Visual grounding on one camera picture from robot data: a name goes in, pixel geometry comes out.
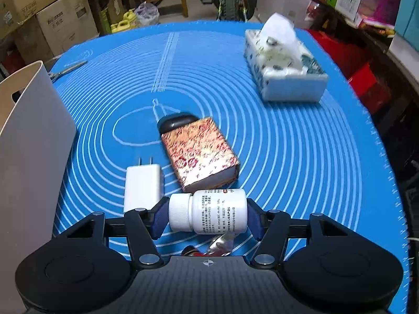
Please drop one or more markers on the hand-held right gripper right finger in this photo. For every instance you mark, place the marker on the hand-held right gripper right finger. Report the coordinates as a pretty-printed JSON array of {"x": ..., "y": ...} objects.
[{"x": 254, "y": 218}]

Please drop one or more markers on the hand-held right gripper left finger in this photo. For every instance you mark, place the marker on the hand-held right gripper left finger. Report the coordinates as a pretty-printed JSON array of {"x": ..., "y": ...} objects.
[{"x": 158, "y": 218}]

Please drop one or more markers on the white charger plug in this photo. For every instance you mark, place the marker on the white charger plug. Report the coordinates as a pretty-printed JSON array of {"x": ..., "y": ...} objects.
[{"x": 142, "y": 186}]

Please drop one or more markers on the white medicine bottle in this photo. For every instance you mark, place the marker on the white medicine bottle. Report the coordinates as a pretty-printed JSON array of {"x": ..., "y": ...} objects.
[{"x": 212, "y": 211}]

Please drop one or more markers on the red hero figure toy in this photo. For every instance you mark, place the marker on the red hero figure toy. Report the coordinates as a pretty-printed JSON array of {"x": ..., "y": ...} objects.
[{"x": 216, "y": 243}]

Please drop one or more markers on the red patterned box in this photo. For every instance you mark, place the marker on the red patterned box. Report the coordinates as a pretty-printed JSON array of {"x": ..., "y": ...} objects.
[{"x": 196, "y": 153}]

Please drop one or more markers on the black oval device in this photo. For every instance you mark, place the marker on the black oval device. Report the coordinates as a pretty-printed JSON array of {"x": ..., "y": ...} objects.
[{"x": 176, "y": 122}]

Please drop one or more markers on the cream plastic storage bin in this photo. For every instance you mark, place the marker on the cream plastic storage bin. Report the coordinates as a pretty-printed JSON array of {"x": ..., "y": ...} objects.
[{"x": 29, "y": 153}]

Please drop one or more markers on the blue silicone mat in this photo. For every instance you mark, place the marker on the blue silicone mat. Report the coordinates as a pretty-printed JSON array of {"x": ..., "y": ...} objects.
[{"x": 278, "y": 153}]

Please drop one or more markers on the white tissue pack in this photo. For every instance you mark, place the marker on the white tissue pack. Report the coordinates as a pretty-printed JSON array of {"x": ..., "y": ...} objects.
[{"x": 288, "y": 78}]

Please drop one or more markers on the grey scissors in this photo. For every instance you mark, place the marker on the grey scissors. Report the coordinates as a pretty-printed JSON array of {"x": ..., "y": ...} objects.
[{"x": 70, "y": 68}]

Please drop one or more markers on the red plastic crate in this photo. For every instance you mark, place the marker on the red plastic crate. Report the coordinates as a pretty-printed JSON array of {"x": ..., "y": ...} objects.
[{"x": 340, "y": 52}]

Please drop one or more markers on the yellow plastic jug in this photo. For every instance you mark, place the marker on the yellow plastic jug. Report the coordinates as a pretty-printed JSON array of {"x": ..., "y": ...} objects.
[
  {"x": 131, "y": 17},
  {"x": 120, "y": 26}
]

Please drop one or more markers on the clear plastic bag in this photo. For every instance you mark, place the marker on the clear plastic bag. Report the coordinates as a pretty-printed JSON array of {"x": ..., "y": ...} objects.
[{"x": 147, "y": 13}]

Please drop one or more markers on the large brown cardboard box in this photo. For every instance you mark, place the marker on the large brown cardboard box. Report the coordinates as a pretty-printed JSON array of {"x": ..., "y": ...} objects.
[{"x": 62, "y": 29}]

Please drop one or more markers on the purple gift box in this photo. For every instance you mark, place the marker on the purple gift box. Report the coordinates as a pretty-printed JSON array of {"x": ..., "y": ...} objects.
[{"x": 388, "y": 3}]

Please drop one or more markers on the light blue box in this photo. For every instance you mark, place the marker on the light blue box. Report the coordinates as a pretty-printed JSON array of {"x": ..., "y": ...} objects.
[{"x": 407, "y": 9}]

